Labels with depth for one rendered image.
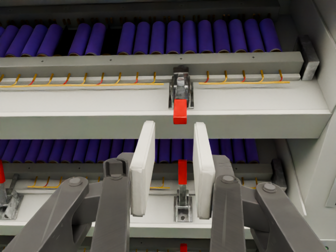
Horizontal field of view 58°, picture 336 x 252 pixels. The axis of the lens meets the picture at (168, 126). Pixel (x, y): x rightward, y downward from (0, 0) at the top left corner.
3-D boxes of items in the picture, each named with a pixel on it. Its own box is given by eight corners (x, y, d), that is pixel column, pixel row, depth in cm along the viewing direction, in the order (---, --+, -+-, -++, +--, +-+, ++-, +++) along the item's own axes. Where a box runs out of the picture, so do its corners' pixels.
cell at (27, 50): (50, 35, 43) (37, 65, 39) (38, 35, 43) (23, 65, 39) (46, 23, 42) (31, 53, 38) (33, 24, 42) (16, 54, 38)
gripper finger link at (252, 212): (217, 203, 14) (285, 206, 13) (208, 153, 18) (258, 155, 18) (215, 230, 14) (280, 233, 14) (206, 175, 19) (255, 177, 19)
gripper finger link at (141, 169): (144, 218, 16) (130, 217, 16) (155, 158, 23) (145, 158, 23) (143, 168, 15) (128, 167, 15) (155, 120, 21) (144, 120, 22)
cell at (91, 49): (90, 28, 42) (81, 58, 38) (97, 19, 41) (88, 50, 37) (101, 36, 43) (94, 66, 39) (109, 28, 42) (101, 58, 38)
